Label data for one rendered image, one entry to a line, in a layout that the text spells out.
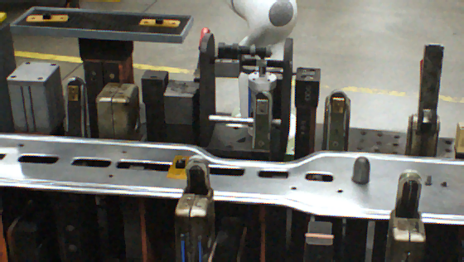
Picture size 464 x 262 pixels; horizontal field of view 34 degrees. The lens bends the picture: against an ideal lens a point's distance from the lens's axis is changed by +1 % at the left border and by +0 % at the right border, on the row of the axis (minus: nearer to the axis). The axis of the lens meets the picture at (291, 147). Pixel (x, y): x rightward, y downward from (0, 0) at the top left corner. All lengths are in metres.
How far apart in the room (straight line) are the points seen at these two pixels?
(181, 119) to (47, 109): 0.27
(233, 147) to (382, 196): 0.37
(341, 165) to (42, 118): 0.61
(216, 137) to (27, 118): 0.38
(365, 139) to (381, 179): 0.81
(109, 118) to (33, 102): 0.15
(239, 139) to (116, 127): 0.26
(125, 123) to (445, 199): 0.65
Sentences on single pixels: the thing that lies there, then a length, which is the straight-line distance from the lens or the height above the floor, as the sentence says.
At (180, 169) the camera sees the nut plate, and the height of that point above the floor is 1.00.
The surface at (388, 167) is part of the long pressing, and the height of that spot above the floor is 1.00.
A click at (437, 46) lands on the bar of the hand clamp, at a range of 1.49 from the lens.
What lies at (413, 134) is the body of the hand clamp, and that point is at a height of 1.03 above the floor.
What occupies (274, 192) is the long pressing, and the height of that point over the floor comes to 1.00.
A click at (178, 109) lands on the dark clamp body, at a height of 1.05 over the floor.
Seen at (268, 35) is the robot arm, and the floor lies 1.11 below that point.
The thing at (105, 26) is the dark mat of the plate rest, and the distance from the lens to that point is 1.72.
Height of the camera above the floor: 1.71
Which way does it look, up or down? 28 degrees down
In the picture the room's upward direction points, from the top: 2 degrees clockwise
